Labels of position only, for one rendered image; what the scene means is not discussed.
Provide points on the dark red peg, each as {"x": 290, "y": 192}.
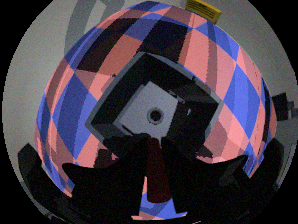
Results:
{"x": 156, "y": 179}

